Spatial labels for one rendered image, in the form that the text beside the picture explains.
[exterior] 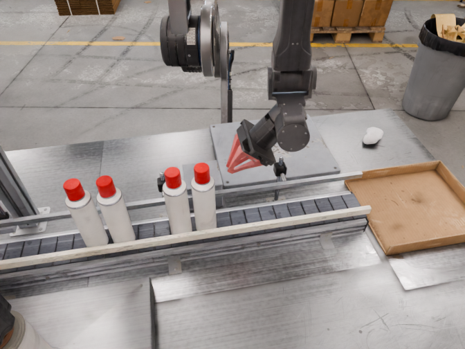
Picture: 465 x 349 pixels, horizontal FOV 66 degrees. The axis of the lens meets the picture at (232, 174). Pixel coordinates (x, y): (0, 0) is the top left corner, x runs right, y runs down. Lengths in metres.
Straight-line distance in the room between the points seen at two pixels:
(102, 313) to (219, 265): 0.28
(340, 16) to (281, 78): 3.31
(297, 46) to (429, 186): 0.72
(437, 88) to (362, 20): 1.38
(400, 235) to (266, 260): 0.36
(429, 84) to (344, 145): 1.74
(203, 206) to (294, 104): 0.31
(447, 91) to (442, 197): 1.83
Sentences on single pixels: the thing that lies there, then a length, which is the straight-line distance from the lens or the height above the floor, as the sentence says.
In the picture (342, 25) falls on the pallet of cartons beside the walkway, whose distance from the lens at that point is 4.00.
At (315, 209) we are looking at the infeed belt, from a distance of 0.97.
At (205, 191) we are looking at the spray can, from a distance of 0.77.
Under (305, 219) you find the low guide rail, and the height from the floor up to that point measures 0.91.
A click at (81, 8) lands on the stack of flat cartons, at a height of 0.07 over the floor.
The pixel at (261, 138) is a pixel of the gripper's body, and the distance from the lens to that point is 0.71.
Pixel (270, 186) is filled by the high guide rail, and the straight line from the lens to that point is 0.89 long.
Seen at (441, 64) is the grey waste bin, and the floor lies 0.45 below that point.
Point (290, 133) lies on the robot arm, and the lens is 0.63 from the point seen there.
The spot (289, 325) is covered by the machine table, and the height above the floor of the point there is 0.83.
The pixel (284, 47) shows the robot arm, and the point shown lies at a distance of 0.62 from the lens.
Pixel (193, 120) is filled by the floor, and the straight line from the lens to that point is 2.75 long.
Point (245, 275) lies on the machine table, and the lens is 0.89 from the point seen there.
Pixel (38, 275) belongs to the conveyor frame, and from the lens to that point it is 0.95.
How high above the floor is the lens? 1.60
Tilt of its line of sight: 44 degrees down
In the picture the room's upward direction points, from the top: straight up
